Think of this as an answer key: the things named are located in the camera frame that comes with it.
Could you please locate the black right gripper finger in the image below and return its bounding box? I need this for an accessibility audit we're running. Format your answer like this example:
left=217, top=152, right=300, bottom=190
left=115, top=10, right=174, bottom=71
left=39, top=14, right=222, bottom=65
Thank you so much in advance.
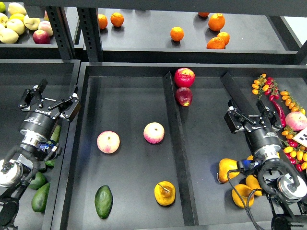
left=256, top=99, right=283, bottom=131
left=224, top=99, right=258, bottom=134

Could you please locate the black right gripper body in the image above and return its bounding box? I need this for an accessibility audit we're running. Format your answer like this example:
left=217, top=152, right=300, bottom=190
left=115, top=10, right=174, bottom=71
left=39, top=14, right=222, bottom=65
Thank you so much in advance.
left=243, top=116, right=282, bottom=156

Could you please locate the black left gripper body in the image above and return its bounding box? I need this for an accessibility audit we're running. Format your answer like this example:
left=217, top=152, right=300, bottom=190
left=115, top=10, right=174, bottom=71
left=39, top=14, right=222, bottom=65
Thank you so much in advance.
left=20, top=98, right=60, bottom=142

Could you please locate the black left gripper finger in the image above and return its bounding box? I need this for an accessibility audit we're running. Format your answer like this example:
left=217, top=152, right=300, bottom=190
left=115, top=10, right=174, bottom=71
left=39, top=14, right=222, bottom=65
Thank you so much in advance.
left=49, top=85, right=81, bottom=122
left=18, top=79, right=47, bottom=111

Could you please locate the dark green avocado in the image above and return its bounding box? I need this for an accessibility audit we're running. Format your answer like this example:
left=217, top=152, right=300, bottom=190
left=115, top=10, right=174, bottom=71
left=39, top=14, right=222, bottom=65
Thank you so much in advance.
left=94, top=185, right=113, bottom=219

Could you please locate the yellow pear with stem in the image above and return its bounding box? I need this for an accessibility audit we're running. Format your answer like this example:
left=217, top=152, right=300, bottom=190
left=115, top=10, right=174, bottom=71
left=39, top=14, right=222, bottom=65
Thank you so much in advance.
left=154, top=181, right=176, bottom=206

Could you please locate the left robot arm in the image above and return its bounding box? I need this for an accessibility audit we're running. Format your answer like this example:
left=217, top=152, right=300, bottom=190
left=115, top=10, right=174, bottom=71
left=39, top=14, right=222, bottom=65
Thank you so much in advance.
left=0, top=79, right=81, bottom=230

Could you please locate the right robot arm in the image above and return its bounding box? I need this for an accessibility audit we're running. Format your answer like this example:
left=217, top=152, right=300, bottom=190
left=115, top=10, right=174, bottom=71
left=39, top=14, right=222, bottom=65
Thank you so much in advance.
left=224, top=99, right=307, bottom=230

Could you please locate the yellow pear middle right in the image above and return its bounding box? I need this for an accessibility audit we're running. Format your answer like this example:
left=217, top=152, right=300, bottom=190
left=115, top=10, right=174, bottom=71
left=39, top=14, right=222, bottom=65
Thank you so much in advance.
left=246, top=175, right=262, bottom=196

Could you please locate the yellow pear front right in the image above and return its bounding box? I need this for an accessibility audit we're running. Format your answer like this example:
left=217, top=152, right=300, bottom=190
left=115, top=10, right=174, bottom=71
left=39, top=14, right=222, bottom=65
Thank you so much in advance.
left=232, top=184, right=254, bottom=208

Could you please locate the green avocado left bin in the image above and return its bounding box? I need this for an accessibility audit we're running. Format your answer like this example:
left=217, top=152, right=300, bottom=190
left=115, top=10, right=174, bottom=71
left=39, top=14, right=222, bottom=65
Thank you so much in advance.
left=28, top=172, right=47, bottom=190

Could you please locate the green avocado front left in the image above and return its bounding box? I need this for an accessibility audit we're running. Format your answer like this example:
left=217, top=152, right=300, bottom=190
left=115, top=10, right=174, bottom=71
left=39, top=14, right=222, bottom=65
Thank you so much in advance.
left=31, top=183, right=50, bottom=212

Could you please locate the red chili pepper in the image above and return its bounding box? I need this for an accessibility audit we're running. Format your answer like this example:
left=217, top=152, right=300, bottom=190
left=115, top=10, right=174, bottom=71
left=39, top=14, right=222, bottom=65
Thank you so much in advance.
left=272, top=100, right=286, bottom=127

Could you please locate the orange cherry tomato vine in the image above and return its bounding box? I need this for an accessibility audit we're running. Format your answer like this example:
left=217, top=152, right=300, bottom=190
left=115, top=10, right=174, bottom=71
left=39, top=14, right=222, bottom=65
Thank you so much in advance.
left=280, top=91, right=306, bottom=115

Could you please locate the pink apple far right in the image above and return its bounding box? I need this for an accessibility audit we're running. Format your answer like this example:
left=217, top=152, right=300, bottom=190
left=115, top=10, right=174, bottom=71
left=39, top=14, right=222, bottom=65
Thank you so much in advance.
left=285, top=111, right=307, bottom=131

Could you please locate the pink apple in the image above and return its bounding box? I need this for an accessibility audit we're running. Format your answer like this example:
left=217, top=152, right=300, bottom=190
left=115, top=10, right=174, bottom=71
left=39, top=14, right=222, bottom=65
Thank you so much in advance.
left=143, top=122, right=165, bottom=144
left=96, top=131, right=120, bottom=154
left=285, top=111, right=307, bottom=131

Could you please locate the cherry tomato bunch top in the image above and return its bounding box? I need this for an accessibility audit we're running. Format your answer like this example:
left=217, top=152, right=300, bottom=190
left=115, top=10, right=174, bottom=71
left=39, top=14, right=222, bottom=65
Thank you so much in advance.
left=251, top=73, right=280, bottom=101

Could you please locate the cherry tomato bunch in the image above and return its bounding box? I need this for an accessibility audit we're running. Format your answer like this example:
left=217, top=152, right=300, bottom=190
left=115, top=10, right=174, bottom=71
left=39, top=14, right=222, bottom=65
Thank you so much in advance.
left=281, top=126, right=307, bottom=172
left=251, top=73, right=280, bottom=101

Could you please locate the cherry tomato bunch lower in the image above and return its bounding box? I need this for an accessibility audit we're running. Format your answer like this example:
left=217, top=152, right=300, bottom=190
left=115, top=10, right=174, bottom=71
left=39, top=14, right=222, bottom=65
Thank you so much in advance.
left=281, top=126, right=307, bottom=172

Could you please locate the pink apple left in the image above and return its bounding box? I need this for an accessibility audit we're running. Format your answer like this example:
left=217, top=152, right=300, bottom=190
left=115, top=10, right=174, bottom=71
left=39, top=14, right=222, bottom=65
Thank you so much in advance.
left=96, top=131, right=120, bottom=154

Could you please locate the dark red apple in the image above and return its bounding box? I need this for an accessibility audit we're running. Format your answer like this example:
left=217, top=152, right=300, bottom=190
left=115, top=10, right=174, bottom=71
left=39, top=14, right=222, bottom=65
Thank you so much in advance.
left=175, top=87, right=193, bottom=107

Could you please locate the red apple on shelf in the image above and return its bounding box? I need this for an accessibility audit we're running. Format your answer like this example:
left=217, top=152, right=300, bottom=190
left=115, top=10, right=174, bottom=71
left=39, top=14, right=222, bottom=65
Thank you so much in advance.
left=33, top=30, right=50, bottom=44

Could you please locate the bright red apple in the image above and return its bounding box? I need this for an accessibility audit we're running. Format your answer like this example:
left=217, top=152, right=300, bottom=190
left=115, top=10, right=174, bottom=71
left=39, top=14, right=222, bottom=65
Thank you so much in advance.
left=174, top=68, right=195, bottom=88

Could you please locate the pink peach on shelf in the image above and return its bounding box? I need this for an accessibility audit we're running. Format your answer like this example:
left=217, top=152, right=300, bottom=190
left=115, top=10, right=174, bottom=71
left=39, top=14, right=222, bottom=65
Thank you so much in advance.
left=38, top=21, right=54, bottom=37

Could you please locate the pale yellow apple on shelf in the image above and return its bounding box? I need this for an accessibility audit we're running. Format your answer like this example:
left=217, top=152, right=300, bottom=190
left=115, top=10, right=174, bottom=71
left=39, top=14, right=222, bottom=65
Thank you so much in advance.
left=24, top=15, right=41, bottom=31

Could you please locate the orange on shelf front right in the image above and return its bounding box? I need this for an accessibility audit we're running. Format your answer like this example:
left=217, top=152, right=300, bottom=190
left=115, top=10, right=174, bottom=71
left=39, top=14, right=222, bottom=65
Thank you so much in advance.
left=206, top=37, right=225, bottom=49

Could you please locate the pink apple centre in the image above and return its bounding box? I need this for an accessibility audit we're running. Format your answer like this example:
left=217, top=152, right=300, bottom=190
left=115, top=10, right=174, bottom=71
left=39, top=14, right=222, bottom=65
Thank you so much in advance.
left=143, top=122, right=165, bottom=144

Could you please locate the black centre divided tray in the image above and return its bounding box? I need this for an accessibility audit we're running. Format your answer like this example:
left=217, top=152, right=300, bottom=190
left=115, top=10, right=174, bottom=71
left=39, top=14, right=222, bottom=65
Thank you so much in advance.
left=51, top=63, right=307, bottom=230

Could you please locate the black left tray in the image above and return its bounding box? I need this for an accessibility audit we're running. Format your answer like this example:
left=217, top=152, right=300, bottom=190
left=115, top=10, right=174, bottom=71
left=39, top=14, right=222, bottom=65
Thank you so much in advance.
left=0, top=59, right=80, bottom=230

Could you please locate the black upper shelf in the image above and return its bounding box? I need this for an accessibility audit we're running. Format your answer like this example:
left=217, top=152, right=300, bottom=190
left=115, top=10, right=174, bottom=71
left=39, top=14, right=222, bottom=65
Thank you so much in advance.
left=0, top=1, right=307, bottom=65

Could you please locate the orange on shelf left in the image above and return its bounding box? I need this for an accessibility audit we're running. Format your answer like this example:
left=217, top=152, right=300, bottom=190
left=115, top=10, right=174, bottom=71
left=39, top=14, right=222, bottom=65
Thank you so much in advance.
left=98, top=14, right=108, bottom=30

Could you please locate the large orange on shelf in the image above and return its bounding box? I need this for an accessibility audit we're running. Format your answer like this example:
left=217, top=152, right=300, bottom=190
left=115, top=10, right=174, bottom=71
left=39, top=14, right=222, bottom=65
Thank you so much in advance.
left=208, top=13, right=225, bottom=31

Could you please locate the orange on shelf centre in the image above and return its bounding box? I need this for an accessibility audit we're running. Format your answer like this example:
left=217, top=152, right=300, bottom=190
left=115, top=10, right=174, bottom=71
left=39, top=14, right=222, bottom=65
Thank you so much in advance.
left=170, top=26, right=184, bottom=42

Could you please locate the black metal shelf post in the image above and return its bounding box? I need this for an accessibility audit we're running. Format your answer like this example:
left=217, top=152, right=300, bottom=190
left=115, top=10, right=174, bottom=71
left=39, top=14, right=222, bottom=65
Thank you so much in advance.
left=77, top=7, right=103, bottom=62

